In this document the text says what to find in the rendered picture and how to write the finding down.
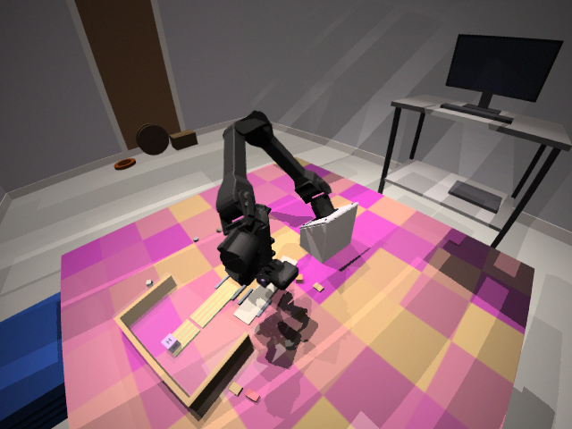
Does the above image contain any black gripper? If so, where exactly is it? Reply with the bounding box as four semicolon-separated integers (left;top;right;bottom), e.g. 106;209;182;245
256;237;299;290

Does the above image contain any salmon pink rectangular block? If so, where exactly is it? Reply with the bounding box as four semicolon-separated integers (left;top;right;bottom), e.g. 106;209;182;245
245;388;260;402

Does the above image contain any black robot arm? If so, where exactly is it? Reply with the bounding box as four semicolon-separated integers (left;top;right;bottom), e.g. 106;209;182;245
216;110;338;287

